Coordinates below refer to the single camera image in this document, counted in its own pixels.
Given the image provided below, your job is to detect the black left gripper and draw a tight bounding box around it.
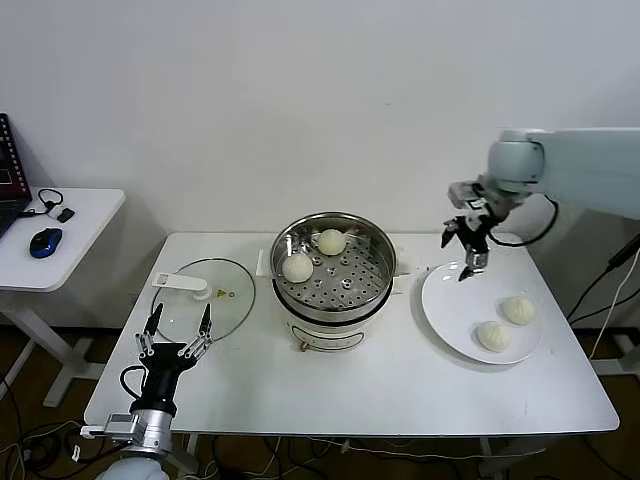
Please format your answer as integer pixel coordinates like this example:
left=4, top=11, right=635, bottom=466
left=128, top=303, right=215, bottom=416

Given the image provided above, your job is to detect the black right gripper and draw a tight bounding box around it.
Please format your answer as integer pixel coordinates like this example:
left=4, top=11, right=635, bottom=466
left=439, top=203, right=507, bottom=283

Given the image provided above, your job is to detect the white steamed baozi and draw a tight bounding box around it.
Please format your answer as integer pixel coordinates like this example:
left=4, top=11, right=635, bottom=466
left=499, top=294, right=536, bottom=326
left=317, top=228, right=347, bottom=257
left=476, top=320, right=512, bottom=352
left=282, top=252, right=315, bottom=285

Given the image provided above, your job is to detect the steel perforated steamer basket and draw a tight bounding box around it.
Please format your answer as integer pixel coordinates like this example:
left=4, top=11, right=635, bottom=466
left=270, top=211, right=399, bottom=325

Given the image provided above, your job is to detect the white round plate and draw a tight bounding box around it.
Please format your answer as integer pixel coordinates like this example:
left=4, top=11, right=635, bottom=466
left=421, top=260, right=545, bottom=365

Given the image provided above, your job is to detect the white table leg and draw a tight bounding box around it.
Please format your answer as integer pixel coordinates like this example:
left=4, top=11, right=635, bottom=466
left=477, top=437, right=549, bottom=480
left=182, top=433, right=202, bottom=474

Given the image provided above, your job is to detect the white electric cooker base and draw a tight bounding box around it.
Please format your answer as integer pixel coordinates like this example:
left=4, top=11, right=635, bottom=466
left=255, top=247, right=412, bottom=354

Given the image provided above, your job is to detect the blue computer mouse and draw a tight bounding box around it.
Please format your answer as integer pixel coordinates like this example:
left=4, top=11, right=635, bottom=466
left=28, top=226, right=65, bottom=260

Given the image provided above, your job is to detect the black and red laptop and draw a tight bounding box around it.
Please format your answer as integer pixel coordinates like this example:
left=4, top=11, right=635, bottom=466
left=0, top=112, right=34, bottom=240

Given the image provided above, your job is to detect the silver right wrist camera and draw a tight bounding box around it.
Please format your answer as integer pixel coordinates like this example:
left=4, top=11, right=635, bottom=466
left=447, top=181, right=486, bottom=214

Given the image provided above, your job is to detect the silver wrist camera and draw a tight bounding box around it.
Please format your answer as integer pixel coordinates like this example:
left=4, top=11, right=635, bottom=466
left=79, top=412, right=141, bottom=444
left=447, top=181, right=486, bottom=214

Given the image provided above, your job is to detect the glass lid with white handle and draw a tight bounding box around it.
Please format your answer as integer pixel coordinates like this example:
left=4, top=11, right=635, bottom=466
left=150, top=257, right=257, bottom=346

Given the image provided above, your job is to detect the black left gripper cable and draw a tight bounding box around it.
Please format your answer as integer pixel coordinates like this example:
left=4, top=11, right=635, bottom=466
left=119, top=365, right=146, bottom=399

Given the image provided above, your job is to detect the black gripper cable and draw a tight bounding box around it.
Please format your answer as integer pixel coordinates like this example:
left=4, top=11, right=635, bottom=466
left=492, top=194, right=559, bottom=247
left=119, top=365, right=146, bottom=399

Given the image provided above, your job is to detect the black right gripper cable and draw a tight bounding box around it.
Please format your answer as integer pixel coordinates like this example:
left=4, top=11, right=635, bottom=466
left=492, top=194, right=559, bottom=247

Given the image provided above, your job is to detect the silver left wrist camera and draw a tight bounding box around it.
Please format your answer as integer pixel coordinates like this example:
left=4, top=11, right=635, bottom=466
left=79, top=412, right=141, bottom=444

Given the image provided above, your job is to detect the black cable with plug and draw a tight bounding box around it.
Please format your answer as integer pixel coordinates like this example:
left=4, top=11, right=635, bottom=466
left=567, top=234, right=640, bottom=326

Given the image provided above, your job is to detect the white hanging cable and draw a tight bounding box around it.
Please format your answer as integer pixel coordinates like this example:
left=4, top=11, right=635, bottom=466
left=589, top=264, right=640, bottom=361

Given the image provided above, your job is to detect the black earphone cable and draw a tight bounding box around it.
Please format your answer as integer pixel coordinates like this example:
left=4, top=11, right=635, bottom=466
left=18, top=187, right=67, bottom=220

